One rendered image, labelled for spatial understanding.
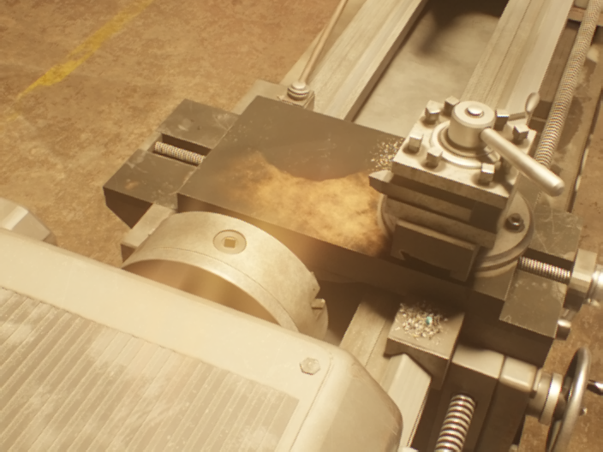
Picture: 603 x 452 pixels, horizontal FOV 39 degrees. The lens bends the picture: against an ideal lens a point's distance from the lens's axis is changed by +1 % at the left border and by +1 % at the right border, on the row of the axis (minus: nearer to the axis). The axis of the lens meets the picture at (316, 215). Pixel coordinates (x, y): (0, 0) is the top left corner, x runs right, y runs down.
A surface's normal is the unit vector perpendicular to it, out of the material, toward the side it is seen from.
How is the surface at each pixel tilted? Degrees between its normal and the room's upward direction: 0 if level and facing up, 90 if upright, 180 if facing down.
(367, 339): 0
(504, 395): 90
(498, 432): 90
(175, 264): 90
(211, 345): 0
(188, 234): 16
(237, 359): 0
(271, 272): 32
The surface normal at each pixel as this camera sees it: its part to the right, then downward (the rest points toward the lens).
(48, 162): 0.07, -0.73
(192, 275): -0.37, 0.62
